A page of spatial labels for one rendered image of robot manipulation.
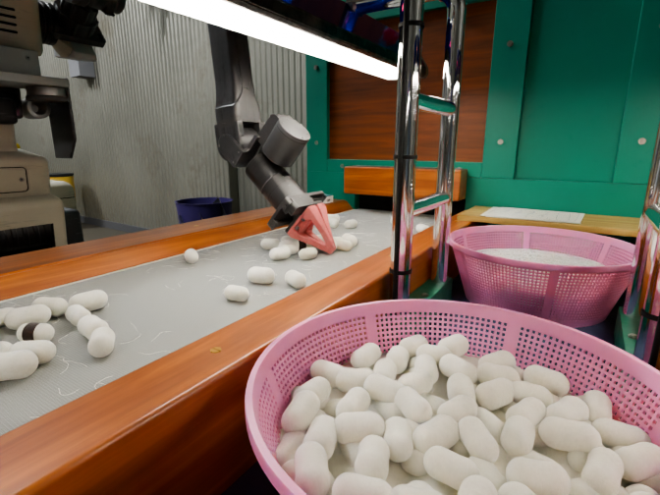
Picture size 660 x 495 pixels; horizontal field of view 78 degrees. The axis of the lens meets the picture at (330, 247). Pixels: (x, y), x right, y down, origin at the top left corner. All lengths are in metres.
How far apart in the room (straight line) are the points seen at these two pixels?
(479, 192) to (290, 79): 2.23
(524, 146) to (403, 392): 0.77
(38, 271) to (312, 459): 0.46
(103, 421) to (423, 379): 0.21
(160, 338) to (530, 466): 0.31
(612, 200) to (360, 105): 0.61
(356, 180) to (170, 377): 0.83
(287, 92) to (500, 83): 2.21
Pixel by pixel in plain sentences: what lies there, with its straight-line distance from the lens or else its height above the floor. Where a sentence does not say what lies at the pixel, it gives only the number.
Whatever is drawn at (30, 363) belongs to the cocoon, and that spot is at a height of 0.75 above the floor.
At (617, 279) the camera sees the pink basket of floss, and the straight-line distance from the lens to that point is 0.63.
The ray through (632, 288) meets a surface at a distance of 0.59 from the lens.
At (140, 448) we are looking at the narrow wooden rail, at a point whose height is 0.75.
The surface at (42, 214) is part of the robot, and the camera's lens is 1.07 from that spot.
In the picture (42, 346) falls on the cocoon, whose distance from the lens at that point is 0.40.
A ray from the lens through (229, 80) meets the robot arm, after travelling 0.74.
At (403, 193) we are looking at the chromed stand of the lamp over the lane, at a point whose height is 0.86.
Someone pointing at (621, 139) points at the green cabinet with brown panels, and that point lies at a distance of 0.98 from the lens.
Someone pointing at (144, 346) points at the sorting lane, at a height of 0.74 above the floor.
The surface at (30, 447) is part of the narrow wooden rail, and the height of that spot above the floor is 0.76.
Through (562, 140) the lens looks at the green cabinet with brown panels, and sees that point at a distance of 0.99.
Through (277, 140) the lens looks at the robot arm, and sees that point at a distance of 0.66.
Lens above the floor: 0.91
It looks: 14 degrees down
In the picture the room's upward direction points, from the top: straight up
